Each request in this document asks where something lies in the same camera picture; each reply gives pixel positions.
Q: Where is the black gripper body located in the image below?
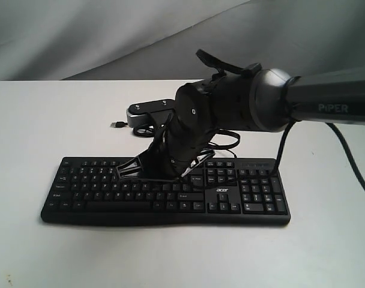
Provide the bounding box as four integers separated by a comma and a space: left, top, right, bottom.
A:
143, 115, 214, 180

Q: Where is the black grey piper robot arm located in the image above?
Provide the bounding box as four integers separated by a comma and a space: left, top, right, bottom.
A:
116, 69, 365, 181

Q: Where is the black acer keyboard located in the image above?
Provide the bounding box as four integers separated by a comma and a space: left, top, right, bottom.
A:
41, 157, 291, 227

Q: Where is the grey backdrop cloth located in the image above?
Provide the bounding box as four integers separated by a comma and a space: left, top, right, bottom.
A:
0, 1, 365, 80

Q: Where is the black keyboard usb cable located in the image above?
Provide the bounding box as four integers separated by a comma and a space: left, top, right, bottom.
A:
111, 121, 241, 160

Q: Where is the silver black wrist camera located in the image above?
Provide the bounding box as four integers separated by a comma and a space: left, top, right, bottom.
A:
126, 99, 175, 128

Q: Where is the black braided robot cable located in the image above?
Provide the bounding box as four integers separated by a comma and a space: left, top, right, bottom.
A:
195, 49, 365, 202

